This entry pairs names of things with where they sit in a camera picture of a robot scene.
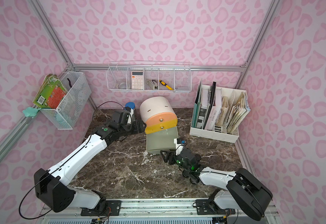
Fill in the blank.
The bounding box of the yellow black utility knife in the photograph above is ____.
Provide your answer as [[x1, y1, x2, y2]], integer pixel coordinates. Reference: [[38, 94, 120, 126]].
[[159, 80, 174, 91]]

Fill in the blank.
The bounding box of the white pink book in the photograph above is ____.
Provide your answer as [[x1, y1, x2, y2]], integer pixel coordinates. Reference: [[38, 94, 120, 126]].
[[205, 88, 222, 131]]

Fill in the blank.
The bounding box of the green red booklet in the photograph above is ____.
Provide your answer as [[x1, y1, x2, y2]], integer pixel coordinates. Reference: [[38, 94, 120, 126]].
[[33, 74, 68, 109]]

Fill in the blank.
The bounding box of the yellow drawer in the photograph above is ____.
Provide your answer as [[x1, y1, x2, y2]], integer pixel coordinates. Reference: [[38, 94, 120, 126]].
[[145, 119, 178, 134]]

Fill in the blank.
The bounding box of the stack of magazines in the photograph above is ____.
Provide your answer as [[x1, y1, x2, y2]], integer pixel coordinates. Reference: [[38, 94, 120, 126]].
[[214, 91, 251, 134]]

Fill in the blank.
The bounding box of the grey stapler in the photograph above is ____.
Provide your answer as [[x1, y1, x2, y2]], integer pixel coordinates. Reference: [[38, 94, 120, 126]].
[[146, 79, 159, 91]]

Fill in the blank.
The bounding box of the white mesh wall basket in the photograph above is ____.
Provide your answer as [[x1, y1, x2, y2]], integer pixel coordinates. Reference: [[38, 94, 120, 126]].
[[41, 71, 91, 130]]

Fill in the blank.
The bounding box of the black binder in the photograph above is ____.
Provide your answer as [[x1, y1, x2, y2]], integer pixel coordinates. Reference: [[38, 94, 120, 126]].
[[203, 82, 216, 129]]

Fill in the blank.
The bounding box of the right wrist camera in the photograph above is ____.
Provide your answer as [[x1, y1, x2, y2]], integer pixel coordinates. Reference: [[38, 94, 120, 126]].
[[174, 138, 185, 155]]

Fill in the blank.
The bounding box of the mint green wall hook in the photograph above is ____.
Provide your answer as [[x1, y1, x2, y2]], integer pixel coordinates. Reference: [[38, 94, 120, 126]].
[[22, 107, 41, 117]]

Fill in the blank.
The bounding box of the blue lid pencil jar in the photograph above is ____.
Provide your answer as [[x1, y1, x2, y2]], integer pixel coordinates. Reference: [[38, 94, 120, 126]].
[[125, 102, 136, 123]]

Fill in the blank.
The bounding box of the white round drawer cabinet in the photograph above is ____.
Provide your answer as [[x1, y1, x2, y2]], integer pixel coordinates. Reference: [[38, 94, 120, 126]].
[[140, 97, 175, 123]]

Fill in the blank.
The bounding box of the orange top drawer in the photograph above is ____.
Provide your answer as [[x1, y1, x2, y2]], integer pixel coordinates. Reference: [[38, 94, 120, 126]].
[[145, 112, 178, 126]]

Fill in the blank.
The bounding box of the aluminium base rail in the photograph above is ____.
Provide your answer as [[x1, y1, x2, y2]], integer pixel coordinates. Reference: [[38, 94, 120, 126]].
[[35, 198, 277, 224]]

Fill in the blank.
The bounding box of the black earphone case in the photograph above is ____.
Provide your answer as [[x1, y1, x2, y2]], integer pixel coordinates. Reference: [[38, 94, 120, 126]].
[[190, 178, 199, 184], [182, 170, 190, 178]]

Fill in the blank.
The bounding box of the white file organizer box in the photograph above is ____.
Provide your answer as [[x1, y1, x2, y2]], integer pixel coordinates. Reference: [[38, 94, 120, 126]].
[[190, 82, 251, 143]]

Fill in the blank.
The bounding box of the teal green folder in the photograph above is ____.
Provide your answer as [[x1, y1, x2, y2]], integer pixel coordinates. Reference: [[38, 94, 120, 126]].
[[191, 80, 202, 128]]

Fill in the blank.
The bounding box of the round metal tin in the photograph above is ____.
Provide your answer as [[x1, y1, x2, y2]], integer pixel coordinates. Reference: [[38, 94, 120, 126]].
[[116, 80, 127, 90]]

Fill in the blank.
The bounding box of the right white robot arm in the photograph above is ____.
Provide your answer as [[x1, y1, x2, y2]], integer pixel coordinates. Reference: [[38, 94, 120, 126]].
[[160, 145, 273, 221]]

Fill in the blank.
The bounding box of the white wire wall shelf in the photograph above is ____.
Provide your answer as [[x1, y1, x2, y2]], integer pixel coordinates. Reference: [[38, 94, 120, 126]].
[[106, 64, 193, 93]]

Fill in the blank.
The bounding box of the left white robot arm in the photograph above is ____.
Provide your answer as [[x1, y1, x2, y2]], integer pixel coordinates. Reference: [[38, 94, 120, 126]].
[[33, 107, 146, 217]]

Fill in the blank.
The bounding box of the pink white calculator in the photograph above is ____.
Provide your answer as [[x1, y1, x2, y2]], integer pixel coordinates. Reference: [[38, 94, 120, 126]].
[[131, 71, 144, 90]]

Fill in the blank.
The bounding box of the grey bottom drawer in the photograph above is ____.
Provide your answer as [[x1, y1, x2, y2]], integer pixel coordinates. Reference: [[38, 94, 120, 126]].
[[146, 127, 179, 154]]

